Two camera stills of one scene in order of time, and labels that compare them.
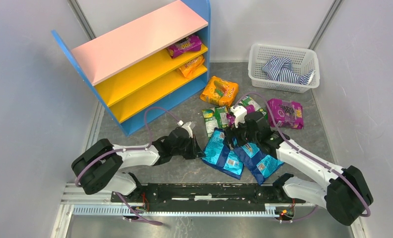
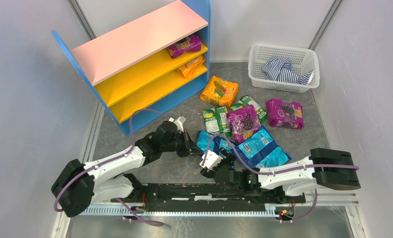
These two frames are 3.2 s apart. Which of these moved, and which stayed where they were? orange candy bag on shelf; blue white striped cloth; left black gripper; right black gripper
Moved: right black gripper
Stayed: blue white striped cloth; left black gripper; orange candy bag on shelf
